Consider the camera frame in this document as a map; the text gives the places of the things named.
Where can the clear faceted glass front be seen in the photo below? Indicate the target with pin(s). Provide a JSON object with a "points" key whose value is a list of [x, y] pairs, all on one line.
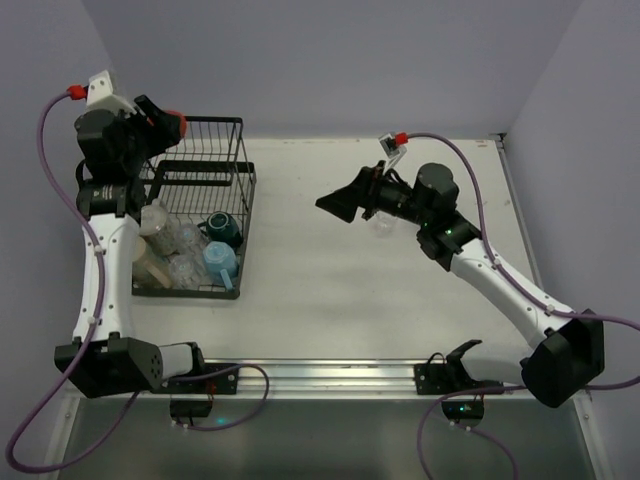
{"points": [[186, 272]]}

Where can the light blue plastic mug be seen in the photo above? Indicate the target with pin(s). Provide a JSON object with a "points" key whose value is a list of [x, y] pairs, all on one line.
{"points": [[221, 264]]}

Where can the black controller box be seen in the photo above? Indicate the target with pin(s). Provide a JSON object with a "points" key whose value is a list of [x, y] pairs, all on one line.
{"points": [[467, 413], [189, 411]]}

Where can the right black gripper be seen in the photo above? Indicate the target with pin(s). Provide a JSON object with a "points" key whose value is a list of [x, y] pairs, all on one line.
{"points": [[373, 189]]}

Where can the aluminium mounting rail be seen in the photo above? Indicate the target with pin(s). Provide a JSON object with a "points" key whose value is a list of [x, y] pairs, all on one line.
{"points": [[325, 375]]}

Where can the clear glass cup rack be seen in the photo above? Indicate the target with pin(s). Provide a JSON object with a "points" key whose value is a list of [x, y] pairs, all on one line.
{"points": [[383, 224]]}

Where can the orange ceramic mug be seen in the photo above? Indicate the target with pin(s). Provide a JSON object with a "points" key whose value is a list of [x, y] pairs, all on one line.
{"points": [[182, 121]]}

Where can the clear faceted glass rear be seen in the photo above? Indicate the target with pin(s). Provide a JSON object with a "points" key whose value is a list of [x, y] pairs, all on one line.
{"points": [[190, 240]]}

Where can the black wire dish rack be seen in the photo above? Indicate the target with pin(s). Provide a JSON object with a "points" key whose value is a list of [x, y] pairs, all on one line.
{"points": [[206, 173]]}

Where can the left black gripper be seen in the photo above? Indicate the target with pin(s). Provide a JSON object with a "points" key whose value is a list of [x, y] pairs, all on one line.
{"points": [[148, 122]]}

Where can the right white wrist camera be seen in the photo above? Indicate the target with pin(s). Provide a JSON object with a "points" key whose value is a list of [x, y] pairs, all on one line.
{"points": [[393, 144]]}

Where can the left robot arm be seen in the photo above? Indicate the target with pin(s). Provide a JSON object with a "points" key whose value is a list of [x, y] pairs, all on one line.
{"points": [[104, 357]]}

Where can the cream mug with flower print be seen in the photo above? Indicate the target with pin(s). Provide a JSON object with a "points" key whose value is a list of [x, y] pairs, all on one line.
{"points": [[158, 229]]}

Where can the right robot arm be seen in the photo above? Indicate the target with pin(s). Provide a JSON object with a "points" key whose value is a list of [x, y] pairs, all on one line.
{"points": [[562, 354]]}

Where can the left black controller box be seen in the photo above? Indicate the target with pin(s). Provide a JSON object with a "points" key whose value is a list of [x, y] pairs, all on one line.
{"points": [[189, 411]]}

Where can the right black controller box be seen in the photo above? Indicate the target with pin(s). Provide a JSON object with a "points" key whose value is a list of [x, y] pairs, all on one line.
{"points": [[467, 413]]}

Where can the cream mug with dragon print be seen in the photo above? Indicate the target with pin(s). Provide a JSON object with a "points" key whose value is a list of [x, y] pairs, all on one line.
{"points": [[148, 269]]}

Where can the dark teal ceramic mug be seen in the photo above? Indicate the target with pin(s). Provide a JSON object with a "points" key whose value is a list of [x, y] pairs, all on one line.
{"points": [[222, 227]]}

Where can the clear faceted glass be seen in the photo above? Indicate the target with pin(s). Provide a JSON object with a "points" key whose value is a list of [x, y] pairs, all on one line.
{"points": [[186, 272], [190, 240]]}

